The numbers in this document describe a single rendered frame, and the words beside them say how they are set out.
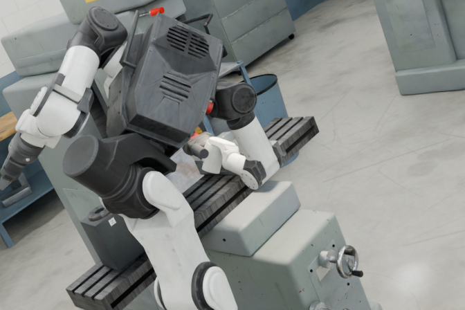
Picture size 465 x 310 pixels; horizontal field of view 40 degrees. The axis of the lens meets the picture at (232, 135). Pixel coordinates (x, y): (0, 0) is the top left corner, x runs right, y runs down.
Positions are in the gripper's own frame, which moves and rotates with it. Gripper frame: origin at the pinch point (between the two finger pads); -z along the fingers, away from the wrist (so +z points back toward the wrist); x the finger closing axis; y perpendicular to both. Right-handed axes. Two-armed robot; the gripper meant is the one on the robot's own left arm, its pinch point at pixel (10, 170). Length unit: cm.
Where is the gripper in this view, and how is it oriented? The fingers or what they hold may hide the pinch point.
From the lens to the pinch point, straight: 207.6
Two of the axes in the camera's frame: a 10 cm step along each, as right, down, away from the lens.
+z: 5.7, -5.4, -6.2
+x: 0.9, -7.0, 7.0
